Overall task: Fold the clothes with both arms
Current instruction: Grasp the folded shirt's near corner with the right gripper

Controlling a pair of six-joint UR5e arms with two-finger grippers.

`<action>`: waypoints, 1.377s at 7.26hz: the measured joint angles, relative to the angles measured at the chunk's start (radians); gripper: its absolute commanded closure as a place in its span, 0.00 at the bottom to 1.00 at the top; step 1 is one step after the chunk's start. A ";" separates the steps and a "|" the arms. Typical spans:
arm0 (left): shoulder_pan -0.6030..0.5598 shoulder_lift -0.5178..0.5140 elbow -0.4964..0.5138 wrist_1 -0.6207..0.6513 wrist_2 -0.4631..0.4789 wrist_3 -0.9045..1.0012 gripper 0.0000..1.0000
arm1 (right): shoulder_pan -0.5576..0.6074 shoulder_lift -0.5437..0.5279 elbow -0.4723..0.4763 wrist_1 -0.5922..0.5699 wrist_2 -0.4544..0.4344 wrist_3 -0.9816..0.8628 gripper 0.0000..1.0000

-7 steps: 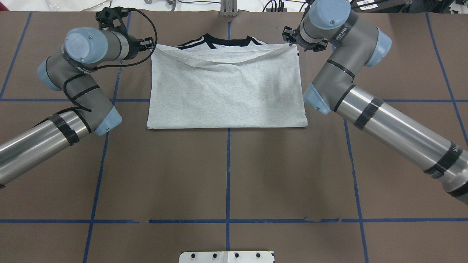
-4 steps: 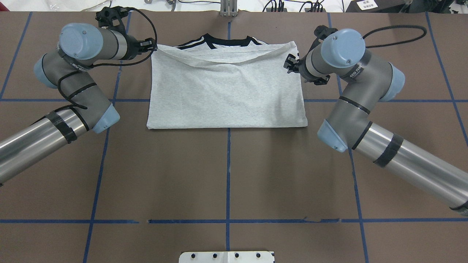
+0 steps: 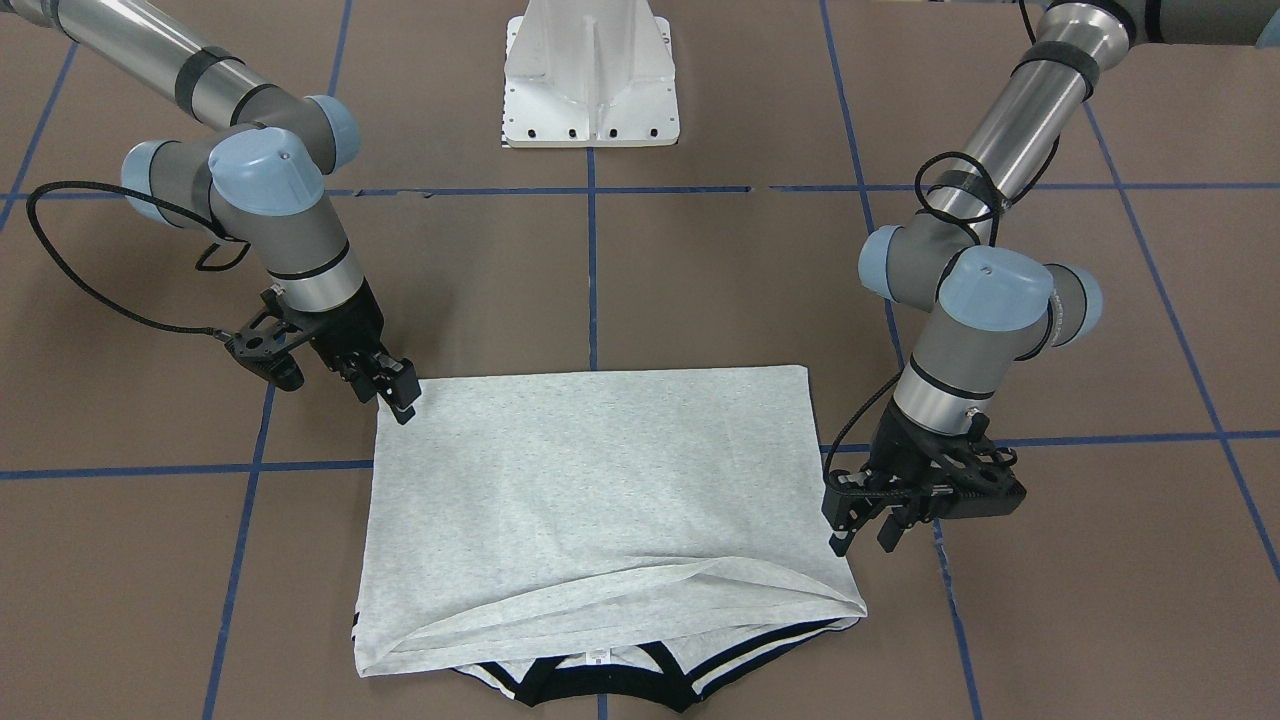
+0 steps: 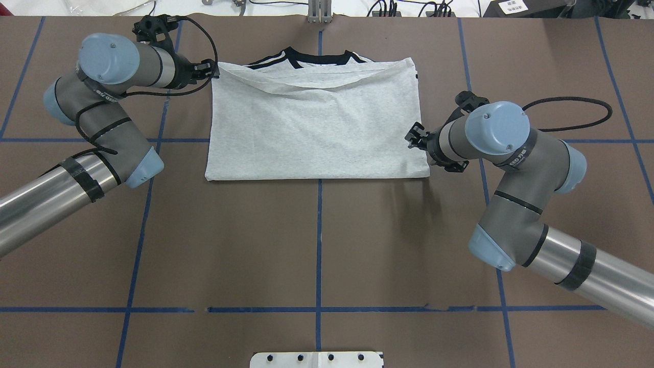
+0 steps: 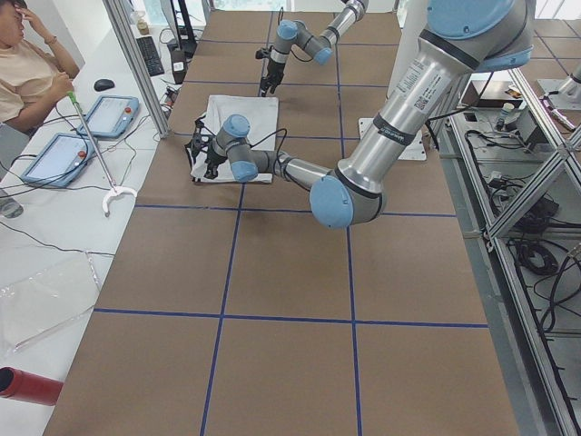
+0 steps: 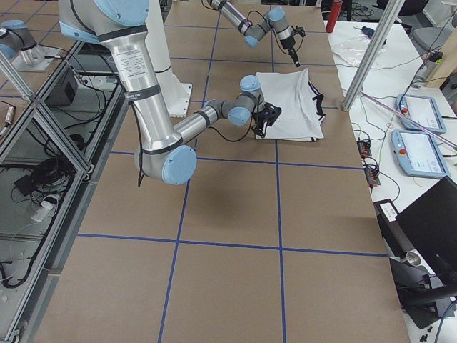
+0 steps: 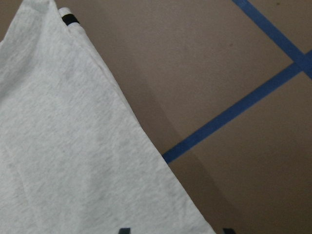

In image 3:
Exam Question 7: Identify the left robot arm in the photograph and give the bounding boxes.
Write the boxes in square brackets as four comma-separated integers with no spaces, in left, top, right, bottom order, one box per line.
[822,1,1277,557]

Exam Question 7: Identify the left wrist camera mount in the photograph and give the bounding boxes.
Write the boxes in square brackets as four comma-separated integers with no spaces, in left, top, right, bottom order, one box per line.
[925,411,1027,521]

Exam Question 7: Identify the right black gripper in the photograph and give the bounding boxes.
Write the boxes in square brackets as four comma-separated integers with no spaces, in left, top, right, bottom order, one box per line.
[311,282,419,425]

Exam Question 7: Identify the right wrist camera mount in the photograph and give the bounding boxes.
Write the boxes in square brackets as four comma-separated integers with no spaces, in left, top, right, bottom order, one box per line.
[223,286,310,392]

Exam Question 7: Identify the grey cartoon print t-shirt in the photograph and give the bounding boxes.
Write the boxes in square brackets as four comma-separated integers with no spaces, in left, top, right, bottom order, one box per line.
[352,365,868,712]

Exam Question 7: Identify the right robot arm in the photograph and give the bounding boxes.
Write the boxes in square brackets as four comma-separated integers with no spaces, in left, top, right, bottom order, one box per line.
[3,1,421,423]

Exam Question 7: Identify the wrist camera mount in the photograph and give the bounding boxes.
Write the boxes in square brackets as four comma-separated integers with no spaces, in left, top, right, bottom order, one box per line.
[223,286,310,392]
[925,411,1027,521]

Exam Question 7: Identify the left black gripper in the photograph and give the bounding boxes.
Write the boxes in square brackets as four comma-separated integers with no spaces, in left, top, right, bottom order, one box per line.
[822,405,961,559]

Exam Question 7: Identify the white camera stand column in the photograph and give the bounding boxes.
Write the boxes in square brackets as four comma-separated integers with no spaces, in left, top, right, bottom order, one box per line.
[500,1,681,149]

